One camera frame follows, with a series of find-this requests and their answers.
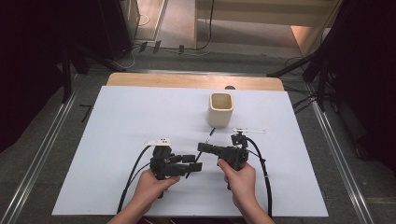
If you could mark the dark curtain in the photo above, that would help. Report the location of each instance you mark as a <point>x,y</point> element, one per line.
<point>28,62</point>
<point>370,77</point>

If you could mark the beige square pen holder cup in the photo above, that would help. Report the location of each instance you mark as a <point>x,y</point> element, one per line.
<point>220,118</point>

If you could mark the person's right hand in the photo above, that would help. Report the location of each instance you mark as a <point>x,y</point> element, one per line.
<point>243,183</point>

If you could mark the person's left hand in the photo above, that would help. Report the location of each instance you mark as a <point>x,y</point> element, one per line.
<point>152,189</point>

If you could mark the metal floor rail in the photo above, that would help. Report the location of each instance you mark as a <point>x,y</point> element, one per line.
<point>34,168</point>
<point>345,174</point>

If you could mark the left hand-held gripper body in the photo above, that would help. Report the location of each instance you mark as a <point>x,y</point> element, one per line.
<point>163,166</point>

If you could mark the white table board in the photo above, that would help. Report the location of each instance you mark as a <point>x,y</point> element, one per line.
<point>124,112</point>

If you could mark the black cabinet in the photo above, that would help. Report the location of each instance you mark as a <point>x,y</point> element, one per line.
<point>116,28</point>

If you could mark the black tape mark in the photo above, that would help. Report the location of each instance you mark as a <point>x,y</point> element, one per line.
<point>87,112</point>

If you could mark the light wooden furniture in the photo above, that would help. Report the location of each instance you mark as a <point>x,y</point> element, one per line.
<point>258,12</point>

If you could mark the black metal stand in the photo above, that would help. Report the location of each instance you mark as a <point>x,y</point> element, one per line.
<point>66,77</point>
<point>322,81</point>

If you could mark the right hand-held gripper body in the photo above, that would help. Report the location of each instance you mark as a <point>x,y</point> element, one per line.
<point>235,155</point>

